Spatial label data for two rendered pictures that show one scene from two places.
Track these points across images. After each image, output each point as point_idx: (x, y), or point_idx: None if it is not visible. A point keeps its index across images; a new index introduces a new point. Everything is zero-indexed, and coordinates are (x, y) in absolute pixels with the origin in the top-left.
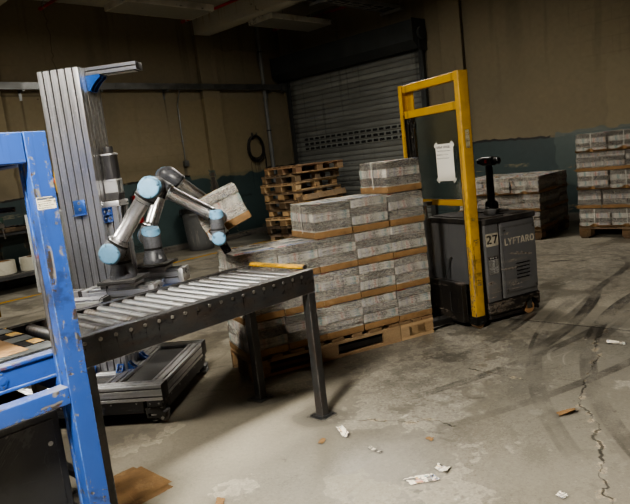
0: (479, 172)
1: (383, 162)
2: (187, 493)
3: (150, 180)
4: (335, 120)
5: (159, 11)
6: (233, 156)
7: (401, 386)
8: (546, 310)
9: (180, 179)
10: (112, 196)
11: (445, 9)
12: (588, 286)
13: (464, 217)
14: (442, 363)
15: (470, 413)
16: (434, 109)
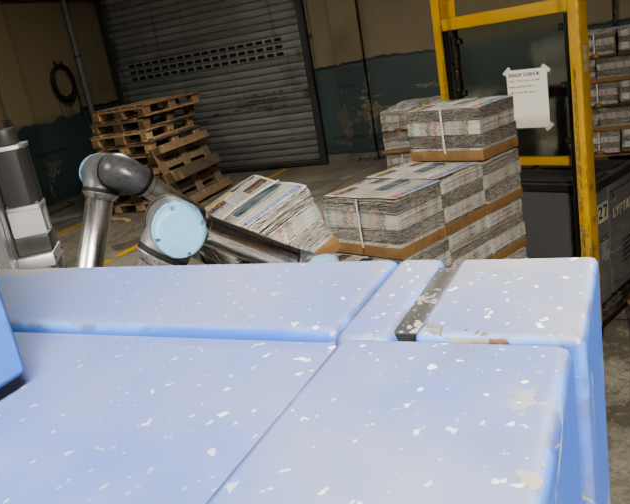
0: (378, 96)
1: (473, 108)
2: None
3: (184, 214)
4: (172, 38)
5: None
6: (33, 97)
7: (621, 502)
8: None
9: (149, 179)
10: (34, 244)
11: None
12: None
13: (577, 184)
14: (626, 432)
15: None
16: (513, 13)
